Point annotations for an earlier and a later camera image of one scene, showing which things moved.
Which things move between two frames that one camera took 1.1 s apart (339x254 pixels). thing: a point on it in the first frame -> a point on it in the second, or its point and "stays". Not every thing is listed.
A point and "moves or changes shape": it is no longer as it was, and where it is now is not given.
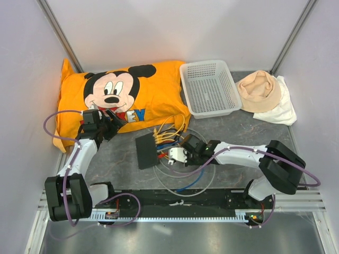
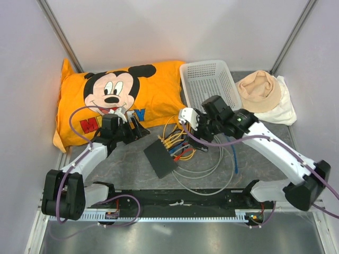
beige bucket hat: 259,92 stays
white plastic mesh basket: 210,90 stays
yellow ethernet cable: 162,137 moves or changes shape
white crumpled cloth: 284,113 stays
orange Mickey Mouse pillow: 147,98 stays
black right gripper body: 193,159 -> 208,126
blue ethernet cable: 192,184 moves or changes shape
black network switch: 146,151 moves or changes shape
